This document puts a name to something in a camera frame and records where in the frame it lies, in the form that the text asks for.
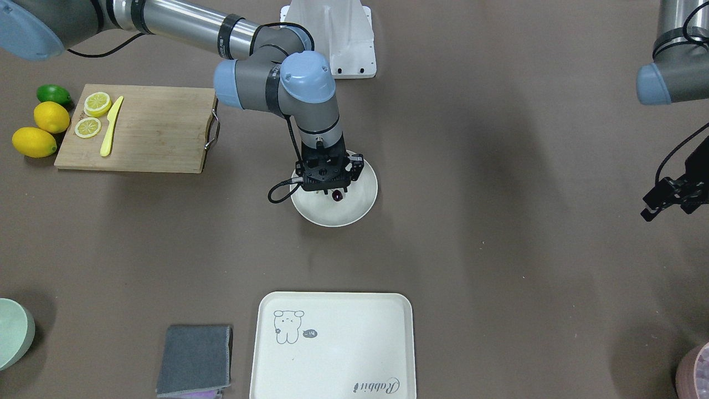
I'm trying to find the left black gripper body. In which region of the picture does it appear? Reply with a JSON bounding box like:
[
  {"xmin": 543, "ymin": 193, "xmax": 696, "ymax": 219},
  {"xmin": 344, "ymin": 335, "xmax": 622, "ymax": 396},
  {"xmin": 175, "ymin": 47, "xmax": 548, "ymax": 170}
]
[{"xmin": 643, "ymin": 139, "xmax": 708, "ymax": 214}]

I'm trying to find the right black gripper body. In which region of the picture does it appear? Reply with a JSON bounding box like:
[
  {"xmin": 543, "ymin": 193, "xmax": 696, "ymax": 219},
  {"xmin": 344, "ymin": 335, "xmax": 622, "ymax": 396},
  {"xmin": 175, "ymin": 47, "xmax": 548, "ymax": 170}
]
[{"xmin": 294, "ymin": 143, "xmax": 365, "ymax": 193}]

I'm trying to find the cream round plate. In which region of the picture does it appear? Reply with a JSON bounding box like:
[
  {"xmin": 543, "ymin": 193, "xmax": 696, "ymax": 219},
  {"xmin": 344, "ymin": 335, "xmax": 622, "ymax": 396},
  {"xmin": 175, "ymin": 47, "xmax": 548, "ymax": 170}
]
[{"xmin": 290, "ymin": 161, "xmax": 379, "ymax": 228}]

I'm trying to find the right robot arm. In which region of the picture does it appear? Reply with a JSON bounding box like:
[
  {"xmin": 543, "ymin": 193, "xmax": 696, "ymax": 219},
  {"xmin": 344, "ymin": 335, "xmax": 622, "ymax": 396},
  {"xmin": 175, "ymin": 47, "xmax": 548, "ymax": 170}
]
[{"xmin": 1, "ymin": 1, "xmax": 365, "ymax": 192}]

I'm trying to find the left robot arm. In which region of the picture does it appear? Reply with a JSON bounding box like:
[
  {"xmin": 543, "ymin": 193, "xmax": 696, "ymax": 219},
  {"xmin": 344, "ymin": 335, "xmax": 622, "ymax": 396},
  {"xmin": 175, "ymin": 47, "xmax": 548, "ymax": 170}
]
[{"xmin": 636, "ymin": 1, "xmax": 708, "ymax": 222}]

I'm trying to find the cream rectangular tray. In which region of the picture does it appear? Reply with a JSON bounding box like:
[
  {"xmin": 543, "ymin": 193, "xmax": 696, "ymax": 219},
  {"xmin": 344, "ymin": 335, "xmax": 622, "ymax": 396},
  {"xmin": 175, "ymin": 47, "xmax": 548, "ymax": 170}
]
[{"xmin": 250, "ymin": 292, "xmax": 417, "ymax": 398}]

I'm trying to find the pink bowl with ice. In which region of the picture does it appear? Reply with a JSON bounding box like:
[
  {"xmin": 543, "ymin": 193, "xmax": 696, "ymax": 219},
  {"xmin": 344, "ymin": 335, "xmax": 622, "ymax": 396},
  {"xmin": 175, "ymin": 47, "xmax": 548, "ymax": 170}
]
[{"xmin": 675, "ymin": 343, "xmax": 708, "ymax": 398}]

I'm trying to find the wooden cutting board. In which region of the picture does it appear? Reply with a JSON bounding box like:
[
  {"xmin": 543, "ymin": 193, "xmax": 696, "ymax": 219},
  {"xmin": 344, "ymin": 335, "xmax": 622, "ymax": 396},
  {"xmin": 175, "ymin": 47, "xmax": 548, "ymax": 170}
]
[{"xmin": 55, "ymin": 84, "xmax": 219, "ymax": 173}]

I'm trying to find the yellow plastic knife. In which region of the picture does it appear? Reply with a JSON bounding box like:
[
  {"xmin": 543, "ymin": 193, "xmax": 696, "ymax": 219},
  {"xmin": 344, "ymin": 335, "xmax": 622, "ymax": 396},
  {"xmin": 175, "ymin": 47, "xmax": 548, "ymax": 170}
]
[{"xmin": 100, "ymin": 96, "xmax": 124, "ymax": 157}]

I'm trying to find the grey folded cloth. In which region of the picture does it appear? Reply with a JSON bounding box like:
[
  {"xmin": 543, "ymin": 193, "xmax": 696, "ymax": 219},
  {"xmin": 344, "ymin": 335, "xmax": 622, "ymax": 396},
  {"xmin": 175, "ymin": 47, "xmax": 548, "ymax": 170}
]
[{"xmin": 156, "ymin": 324, "xmax": 232, "ymax": 398}]

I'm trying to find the lemon slice upper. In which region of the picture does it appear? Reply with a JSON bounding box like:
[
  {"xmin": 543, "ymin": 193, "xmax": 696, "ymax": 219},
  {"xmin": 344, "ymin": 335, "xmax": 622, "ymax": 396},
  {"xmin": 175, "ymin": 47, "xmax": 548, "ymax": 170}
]
[{"xmin": 84, "ymin": 91, "xmax": 113, "ymax": 118}]

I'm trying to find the lemon slice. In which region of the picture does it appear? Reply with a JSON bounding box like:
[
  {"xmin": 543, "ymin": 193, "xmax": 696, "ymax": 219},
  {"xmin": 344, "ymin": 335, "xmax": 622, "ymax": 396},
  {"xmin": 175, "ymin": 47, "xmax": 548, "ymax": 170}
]
[
  {"xmin": 74, "ymin": 117, "xmax": 103, "ymax": 139},
  {"xmin": 84, "ymin": 91, "xmax": 113, "ymax": 118}
]

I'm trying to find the lemon slice lower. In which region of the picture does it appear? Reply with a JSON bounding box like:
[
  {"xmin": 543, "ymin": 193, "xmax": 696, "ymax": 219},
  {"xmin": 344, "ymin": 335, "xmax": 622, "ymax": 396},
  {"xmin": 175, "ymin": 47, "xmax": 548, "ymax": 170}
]
[{"xmin": 74, "ymin": 117, "xmax": 103, "ymax": 139}]

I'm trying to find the yellow lemon far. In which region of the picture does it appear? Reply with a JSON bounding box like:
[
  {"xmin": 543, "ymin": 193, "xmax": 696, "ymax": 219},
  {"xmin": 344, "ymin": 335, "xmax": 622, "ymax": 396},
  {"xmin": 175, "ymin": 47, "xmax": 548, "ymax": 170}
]
[{"xmin": 33, "ymin": 101, "xmax": 70, "ymax": 134}]

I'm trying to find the yellow lemon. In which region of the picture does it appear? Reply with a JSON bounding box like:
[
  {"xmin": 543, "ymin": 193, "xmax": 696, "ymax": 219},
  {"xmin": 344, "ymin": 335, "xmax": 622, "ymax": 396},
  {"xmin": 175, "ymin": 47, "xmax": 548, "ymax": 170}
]
[
  {"xmin": 11, "ymin": 127, "xmax": 58, "ymax": 157},
  {"xmin": 33, "ymin": 101, "xmax": 70, "ymax": 134}
]

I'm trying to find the green lime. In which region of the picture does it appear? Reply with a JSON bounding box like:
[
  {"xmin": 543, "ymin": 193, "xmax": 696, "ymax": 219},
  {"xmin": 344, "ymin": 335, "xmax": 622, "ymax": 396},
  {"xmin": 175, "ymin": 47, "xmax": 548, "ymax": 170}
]
[{"xmin": 35, "ymin": 84, "xmax": 73, "ymax": 106}]

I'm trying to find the yellow lemon near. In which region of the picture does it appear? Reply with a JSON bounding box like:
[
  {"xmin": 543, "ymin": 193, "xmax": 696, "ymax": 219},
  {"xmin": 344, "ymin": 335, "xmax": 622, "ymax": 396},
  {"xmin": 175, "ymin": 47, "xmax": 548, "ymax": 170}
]
[{"xmin": 11, "ymin": 127, "xmax": 58, "ymax": 157}]

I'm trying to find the mint green bowl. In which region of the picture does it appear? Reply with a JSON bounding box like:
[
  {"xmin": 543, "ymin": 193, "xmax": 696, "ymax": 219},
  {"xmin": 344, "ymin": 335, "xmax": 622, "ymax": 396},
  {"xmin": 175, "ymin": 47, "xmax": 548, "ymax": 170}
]
[{"xmin": 1, "ymin": 298, "xmax": 35, "ymax": 371}]

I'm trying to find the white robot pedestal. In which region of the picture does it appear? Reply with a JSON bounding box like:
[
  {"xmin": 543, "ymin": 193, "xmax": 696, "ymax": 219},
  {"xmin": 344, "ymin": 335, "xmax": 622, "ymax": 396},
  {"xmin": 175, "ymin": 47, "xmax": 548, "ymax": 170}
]
[{"xmin": 280, "ymin": 1, "xmax": 377, "ymax": 79}]

